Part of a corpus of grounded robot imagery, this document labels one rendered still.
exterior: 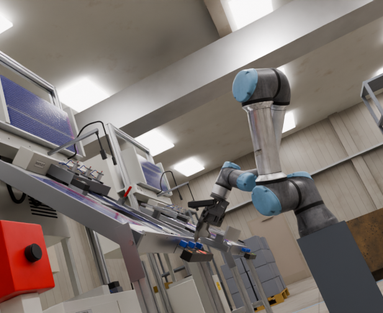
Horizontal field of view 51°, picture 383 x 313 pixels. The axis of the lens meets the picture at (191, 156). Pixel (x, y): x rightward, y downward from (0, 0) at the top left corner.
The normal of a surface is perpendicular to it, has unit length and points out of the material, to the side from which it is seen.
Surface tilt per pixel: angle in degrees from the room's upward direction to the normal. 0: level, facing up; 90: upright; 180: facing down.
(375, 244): 90
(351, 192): 90
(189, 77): 90
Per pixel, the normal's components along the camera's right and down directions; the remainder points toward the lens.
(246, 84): -0.88, 0.02
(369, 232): 0.00, -0.35
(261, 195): -0.82, 0.27
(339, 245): -0.30, -0.23
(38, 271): 0.90, -0.41
